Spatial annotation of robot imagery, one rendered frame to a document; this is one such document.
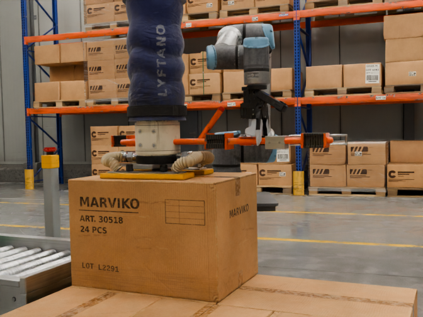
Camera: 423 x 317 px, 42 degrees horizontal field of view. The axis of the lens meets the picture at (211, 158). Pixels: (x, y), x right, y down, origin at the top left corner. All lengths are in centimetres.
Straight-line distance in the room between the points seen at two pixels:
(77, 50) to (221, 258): 935
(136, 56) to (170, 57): 12
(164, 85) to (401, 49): 735
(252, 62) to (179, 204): 54
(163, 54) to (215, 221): 64
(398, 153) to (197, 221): 787
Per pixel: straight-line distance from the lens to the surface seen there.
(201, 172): 209
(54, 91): 1126
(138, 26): 206
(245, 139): 195
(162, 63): 203
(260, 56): 194
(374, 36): 1053
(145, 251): 197
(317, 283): 211
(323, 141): 188
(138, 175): 199
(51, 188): 304
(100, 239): 207
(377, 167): 906
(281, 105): 192
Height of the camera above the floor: 112
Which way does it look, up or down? 3 degrees down
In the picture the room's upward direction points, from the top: 1 degrees counter-clockwise
